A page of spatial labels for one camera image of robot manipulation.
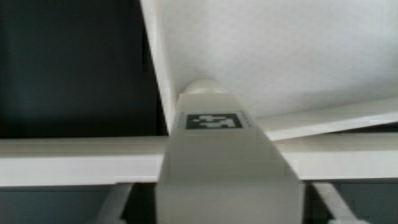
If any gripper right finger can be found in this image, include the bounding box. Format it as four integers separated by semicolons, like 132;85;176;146
313;182;370;224

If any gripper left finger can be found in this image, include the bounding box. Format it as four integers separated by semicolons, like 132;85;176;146
91;183;133;224

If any white desk leg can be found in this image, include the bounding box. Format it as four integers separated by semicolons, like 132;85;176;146
155;79;304;224

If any white desk tabletop tray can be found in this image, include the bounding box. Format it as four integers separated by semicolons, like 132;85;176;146
139;0;398;139

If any white front fence bar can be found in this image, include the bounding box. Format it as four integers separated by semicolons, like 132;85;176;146
0;133;398;187

